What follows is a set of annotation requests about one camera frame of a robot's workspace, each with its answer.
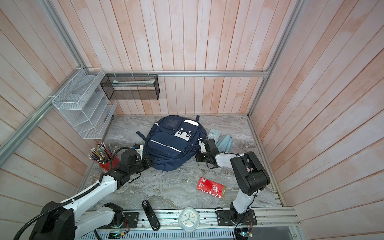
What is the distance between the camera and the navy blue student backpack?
88 centimetres

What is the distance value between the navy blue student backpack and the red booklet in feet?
0.51

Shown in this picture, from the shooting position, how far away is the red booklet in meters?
0.83

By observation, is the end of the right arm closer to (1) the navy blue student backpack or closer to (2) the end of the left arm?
(1) the navy blue student backpack
